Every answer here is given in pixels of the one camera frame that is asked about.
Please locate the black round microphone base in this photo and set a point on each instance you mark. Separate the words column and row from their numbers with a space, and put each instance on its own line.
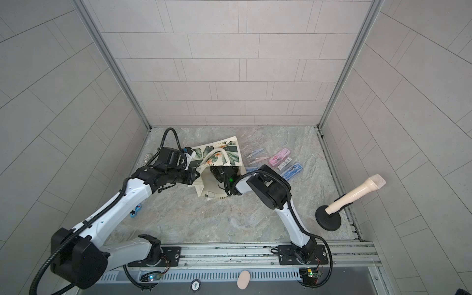
column 329, row 222

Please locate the beige oval button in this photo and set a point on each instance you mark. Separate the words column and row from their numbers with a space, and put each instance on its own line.
column 243, row 280

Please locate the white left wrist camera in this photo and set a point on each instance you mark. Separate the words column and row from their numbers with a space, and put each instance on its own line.
column 189, row 153

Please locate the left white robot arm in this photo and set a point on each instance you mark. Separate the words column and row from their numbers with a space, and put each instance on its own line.
column 81, row 256

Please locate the aluminium corner frame post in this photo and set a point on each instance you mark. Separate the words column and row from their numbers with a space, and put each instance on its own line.
column 367, row 24

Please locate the blue plastic case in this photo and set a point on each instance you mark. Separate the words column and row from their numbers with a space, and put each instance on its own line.
column 291, row 172
column 251, row 169

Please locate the beige microphone on stand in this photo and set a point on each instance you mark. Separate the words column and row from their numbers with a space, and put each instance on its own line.
column 372, row 184

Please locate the green circuit board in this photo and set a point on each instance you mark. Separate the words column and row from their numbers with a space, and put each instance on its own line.
column 309, row 276
column 151, row 276

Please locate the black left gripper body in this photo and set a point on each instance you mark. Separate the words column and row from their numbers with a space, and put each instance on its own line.
column 179, row 174

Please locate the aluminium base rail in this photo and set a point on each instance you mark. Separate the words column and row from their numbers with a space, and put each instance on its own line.
column 219, row 262

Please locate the round black knob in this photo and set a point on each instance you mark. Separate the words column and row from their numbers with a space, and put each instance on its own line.
column 195, row 285

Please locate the pink compass set case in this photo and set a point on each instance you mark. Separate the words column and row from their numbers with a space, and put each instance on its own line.
column 279, row 157

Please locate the small blue white toy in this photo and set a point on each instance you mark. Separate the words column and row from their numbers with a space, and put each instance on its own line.
column 135, row 211

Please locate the clear case lilac compass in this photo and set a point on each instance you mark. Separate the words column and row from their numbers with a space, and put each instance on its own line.
column 256, row 153

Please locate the floral canvas tote bag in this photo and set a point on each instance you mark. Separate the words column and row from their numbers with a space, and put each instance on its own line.
column 223, row 153

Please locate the left green circuit board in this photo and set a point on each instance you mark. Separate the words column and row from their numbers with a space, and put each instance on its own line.
column 151, row 276

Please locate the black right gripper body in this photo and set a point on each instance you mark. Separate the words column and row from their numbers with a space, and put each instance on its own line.
column 220, row 174

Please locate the clear plastic stationery box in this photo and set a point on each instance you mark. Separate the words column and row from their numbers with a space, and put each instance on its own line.
column 283, row 164

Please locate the right green circuit board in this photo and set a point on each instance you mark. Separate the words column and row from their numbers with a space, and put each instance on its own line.
column 309, row 276

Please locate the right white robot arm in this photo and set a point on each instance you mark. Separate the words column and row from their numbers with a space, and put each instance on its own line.
column 275, row 193

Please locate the clear case pink compass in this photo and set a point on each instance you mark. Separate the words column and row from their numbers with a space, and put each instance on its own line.
column 258, row 160

